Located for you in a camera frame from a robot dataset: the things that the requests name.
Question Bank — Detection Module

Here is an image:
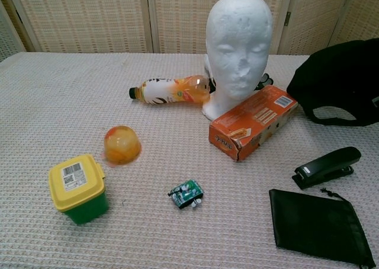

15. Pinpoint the black baseball cap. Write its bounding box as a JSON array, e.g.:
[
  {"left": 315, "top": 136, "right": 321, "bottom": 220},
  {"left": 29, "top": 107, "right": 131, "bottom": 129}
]
[{"left": 286, "top": 38, "right": 379, "bottom": 127}]

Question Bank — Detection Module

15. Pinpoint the white foam mannequin head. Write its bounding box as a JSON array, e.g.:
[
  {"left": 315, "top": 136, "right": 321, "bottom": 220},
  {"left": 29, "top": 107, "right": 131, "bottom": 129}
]
[{"left": 201, "top": 0, "right": 274, "bottom": 122}]

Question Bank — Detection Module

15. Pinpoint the black stapler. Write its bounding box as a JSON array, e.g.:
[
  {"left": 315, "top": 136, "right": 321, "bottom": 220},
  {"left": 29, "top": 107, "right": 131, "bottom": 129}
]
[{"left": 291, "top": 146, "right": 362, "bottom": 190}]

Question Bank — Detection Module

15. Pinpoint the orange cardboard snack box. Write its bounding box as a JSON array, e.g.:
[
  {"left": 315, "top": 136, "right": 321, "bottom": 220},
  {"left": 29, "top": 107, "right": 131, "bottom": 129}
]
[{"left": 208, "top": 84, "right": 298, "bottom": 162}]

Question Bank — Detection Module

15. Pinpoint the small green circuit board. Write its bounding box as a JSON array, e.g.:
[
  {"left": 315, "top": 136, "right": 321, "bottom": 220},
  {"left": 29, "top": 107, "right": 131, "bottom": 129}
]
[{"left": 168, "top": 179, "right": 205, "bottom": 210}]

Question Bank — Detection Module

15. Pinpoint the orange juice plastic bottle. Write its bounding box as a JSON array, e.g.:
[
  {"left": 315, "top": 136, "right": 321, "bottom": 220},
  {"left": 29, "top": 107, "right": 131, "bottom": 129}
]
[{"left": 128, "top": 75, "right": 211, "bottom": 105}]

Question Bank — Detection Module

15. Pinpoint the orange fruit jelly cup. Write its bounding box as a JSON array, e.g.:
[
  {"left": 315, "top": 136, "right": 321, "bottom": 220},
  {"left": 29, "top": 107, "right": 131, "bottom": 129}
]
[{"left": 100, "top": 125, "right": 143, "bottom": 166}]

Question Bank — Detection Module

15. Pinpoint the white woven tablecloth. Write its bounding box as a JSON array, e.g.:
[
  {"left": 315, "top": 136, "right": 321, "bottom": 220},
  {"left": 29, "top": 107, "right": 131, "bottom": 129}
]
[{"left": 0, "top": 52, "right": 379, "bottom": 269}]

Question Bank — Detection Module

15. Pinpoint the beige woven folding screen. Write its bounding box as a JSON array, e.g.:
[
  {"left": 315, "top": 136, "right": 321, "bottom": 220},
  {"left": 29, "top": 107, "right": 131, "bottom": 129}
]
[{"left": 0, "top": 0, "right": 379, "bottom": 56}]

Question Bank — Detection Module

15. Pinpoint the green container with yellow lid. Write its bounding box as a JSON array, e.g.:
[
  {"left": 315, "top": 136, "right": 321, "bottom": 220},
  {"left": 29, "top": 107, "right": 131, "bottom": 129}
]
[{"left": 48, "top": 153, "right": 109, "bottom": 225}]

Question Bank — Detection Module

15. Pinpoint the black drawstring pouch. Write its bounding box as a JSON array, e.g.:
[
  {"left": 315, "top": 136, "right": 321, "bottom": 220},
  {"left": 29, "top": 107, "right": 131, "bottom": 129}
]
[{"left": 268, "top": 187, "right": 377, "bottom": 269}]

